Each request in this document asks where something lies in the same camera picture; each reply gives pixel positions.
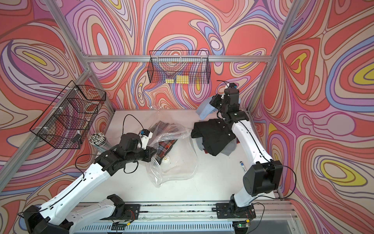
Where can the red black plaid shirt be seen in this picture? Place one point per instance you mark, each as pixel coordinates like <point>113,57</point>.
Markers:
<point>229,148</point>

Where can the aluminium frame rail front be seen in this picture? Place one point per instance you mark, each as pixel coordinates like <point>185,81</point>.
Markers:
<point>191,218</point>

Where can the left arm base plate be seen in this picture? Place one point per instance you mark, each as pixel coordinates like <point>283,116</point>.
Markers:
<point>126,212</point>

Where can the multicolour tartan plaid shirt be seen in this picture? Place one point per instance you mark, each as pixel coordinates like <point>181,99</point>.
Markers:
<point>164,137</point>

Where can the left black wire basket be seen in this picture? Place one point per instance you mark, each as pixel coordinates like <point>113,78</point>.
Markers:
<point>68,118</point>

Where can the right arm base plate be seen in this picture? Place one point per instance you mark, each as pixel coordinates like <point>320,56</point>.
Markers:
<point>232,211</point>

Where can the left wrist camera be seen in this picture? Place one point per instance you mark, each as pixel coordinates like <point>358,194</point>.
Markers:
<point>145,136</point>

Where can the black wire basket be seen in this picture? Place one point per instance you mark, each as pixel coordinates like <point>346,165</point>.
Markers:
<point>68,118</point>
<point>168,63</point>

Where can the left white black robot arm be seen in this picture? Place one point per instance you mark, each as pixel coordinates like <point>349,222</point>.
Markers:
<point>57,216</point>

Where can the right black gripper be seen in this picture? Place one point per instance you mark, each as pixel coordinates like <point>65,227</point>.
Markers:
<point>216,102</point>

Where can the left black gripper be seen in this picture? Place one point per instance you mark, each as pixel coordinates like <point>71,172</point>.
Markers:
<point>149,153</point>

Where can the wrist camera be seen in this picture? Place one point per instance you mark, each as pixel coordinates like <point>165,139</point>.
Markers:
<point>145,136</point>
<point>232,85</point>

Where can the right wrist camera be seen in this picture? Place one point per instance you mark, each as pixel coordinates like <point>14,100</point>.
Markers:
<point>232,85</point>

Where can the back black wire basket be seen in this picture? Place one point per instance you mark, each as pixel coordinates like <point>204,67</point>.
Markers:
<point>168,63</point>

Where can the grey button shirt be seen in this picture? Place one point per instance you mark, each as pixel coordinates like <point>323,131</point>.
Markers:
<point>199,142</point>

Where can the yellow sticky note pads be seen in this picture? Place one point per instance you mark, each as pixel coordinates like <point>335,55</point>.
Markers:
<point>178,79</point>

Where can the light blue shirt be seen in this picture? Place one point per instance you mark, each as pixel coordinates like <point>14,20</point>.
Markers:
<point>205,108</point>

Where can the clear plastic vacuum bag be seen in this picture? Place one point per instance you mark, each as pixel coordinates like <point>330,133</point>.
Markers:
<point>176,157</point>

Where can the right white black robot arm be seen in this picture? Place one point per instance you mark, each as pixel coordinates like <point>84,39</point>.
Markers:
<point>264,174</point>

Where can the black button shirt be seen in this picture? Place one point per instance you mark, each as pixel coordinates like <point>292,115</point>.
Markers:
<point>215,133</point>

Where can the blue marker pen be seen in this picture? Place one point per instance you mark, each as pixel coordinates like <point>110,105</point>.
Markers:
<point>243,167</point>

